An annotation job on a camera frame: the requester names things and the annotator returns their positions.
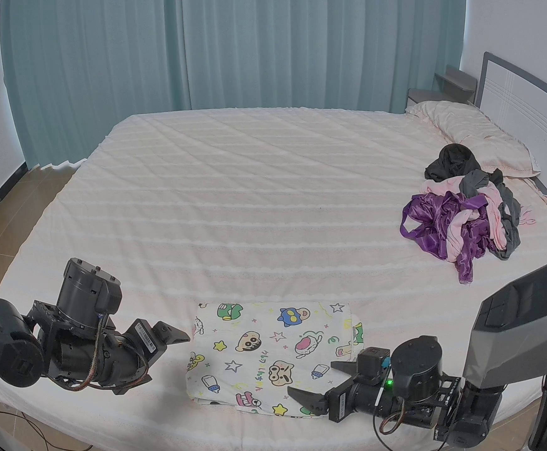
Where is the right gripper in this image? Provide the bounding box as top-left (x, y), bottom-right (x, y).
top-left (287, 360), bottom-right (389, 424)

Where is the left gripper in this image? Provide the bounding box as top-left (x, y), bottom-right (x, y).
top-left (123, 319), bottom-right (172, 370)

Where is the white printed pyjama top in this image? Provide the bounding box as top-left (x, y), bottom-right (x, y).
top-left (185, 301), bottom-right (366, 419)

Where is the bed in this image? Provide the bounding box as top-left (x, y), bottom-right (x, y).
top-left (0, 52), bottom-right (547, 446)

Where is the pile of clothes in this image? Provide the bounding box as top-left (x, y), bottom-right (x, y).
top-left (399, 143), bottom-right (537, 284)

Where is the cream pillow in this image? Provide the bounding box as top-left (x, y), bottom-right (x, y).
top-left (405, 101), bottom-right (542, 178)

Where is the blue-green curtain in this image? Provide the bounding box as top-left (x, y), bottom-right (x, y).
top-left (0, 0), bottom-right (468, 169)

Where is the grey bedside table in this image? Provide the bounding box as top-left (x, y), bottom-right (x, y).
top-left (406, 65), bottom-right (479, 108)

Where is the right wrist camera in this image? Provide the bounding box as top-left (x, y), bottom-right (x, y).
top-left (356, 347), bottom-right (392, 386)

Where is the black cable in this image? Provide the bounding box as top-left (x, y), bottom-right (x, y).
top-left (0, 409), bottom-right (96, 451)

